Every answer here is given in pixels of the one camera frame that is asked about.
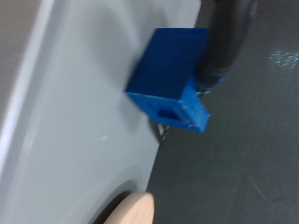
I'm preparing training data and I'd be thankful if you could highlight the metal spatula with blue block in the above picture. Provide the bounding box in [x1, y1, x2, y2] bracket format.
[124, 0, 260, 146]

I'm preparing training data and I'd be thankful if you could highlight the silver toaster oven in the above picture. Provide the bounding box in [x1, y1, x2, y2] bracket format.
[0, 0, 202, 224]

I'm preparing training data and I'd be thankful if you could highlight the oval wooden cutting board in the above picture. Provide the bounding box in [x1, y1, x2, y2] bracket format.
[104, 190, 156, 224]

